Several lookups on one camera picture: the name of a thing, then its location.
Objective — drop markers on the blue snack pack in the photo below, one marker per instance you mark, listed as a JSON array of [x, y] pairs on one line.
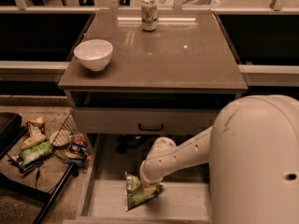
[[77, 149]]

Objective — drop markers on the green snack bag on floor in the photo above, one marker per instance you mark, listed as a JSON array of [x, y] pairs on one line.
[[36, 152]]

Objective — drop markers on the open grey middle drawer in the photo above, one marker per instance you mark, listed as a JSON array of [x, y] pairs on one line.
[[113, 194]]

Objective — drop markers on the green jalapeno chip bag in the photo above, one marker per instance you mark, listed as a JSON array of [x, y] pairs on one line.
[[133, 195]]

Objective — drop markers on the black tray on left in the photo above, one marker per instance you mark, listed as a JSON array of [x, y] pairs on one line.
[[11, 131]]

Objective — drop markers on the yellow-beige gripper body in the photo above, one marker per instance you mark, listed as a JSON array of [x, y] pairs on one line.
[[149, 180]]

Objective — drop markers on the black metal stand leg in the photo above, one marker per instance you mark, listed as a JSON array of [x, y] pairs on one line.
[[54, 195]]

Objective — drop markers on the black object under cabinet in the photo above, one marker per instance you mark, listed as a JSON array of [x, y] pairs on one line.
[[130, 141]]

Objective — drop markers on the closed grey upper drawer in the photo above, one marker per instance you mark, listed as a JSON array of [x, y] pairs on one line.
[[142, 121]]

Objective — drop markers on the grey drawer cabinet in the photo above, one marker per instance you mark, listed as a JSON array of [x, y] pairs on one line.
[[186, 63]]

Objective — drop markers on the white ceramic bowl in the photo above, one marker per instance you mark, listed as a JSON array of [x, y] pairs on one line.
[[94, 54]]

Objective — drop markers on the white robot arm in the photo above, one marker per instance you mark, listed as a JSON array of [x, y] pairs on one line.
[[253, 154]]

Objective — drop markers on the brown and white snack bag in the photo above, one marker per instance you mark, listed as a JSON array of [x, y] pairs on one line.
[[35, 134]]

